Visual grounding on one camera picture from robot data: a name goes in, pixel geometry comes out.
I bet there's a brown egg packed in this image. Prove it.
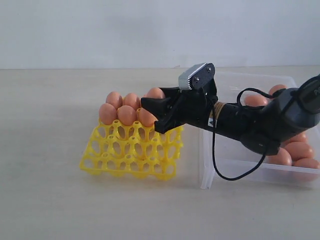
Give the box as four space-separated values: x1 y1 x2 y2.
105 91 123 109
145 87 166 99
123 92 141 110

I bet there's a black camera cable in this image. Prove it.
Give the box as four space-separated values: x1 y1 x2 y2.
211 74 320 181

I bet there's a brown egg second row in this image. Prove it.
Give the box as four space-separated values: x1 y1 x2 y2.
284 142 315 162

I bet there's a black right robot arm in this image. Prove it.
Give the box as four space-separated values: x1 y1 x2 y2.
141 76 320 156

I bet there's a brown egg back row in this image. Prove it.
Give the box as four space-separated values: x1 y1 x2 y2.
268 84 287 96

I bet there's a yellow plastic egg tray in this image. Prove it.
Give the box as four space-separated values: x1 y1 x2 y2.
79 119 184 181

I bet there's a clear plastic bin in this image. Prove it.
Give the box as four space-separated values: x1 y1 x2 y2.
201 76 320 189

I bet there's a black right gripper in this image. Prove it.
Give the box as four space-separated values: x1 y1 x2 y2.
141 79 218 134

